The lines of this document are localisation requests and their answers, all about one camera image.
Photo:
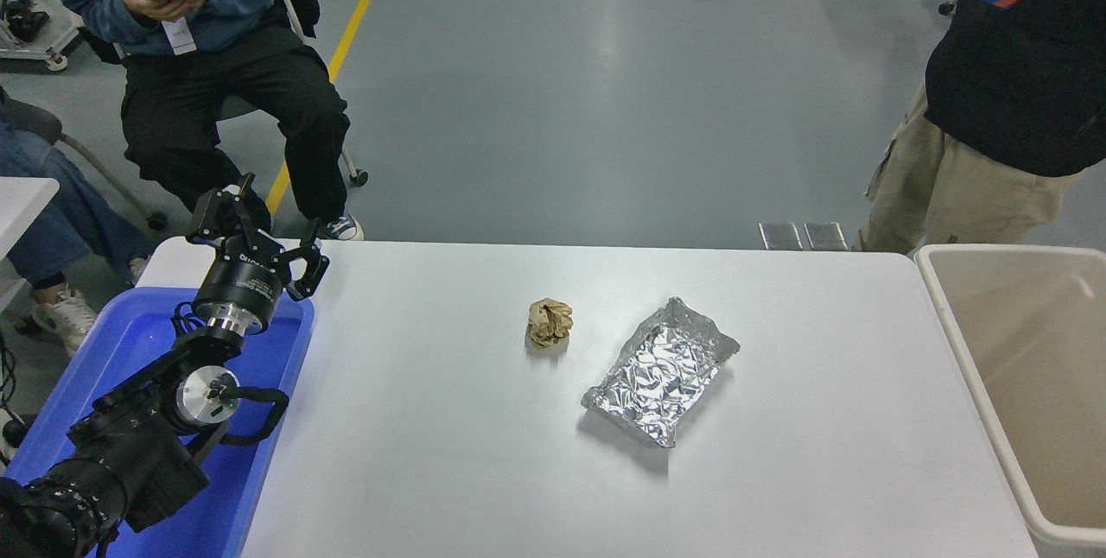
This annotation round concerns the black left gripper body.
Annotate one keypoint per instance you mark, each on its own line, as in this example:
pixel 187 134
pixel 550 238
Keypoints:
pixel 238 286

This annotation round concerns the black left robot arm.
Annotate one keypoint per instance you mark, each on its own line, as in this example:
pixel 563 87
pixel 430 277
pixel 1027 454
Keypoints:
pixel 138 454

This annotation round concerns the person's right hand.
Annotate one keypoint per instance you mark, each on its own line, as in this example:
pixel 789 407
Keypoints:
pixel 141 3

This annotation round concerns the seated person with phone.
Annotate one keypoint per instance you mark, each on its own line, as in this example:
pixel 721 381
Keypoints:
pixel 207 100

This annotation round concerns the blue plastic tray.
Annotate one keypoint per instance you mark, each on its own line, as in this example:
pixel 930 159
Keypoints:
pixel 130 342

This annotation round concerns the grey chair with casters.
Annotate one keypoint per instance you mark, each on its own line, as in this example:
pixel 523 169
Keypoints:
pixel 95 162

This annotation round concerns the person in white shoes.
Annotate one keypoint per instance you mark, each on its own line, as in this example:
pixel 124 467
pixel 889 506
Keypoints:
pixel 60 212

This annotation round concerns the white name badge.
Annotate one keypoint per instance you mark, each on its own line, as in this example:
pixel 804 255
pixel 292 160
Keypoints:
pixel 180 36

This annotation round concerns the small white side table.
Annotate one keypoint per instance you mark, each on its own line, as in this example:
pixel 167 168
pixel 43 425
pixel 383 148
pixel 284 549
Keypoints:
pixel 22 199

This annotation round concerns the crumpled tan paper ball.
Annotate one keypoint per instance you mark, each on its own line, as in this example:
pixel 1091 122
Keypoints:
pixel 550 322

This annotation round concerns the equipment stand on wheels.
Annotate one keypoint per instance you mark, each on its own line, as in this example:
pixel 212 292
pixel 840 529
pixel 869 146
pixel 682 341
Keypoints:
pixel 26 14

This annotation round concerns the crumpled silver foil tray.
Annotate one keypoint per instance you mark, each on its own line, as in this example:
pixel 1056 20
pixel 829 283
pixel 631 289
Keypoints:
pixel 661 372

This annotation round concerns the metal floor plate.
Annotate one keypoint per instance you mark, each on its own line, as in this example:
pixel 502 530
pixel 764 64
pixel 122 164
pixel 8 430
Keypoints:
pixel 826 236
pixel 780 236

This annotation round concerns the chair leg with caster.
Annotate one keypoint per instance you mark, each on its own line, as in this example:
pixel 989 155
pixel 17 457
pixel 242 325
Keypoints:
pixel 950 2

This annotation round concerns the standing person with blue badge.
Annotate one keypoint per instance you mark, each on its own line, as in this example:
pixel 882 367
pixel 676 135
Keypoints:
pixel 1011 91

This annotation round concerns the large pale plastic bin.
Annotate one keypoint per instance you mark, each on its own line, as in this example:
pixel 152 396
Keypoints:
pixel 1037 368

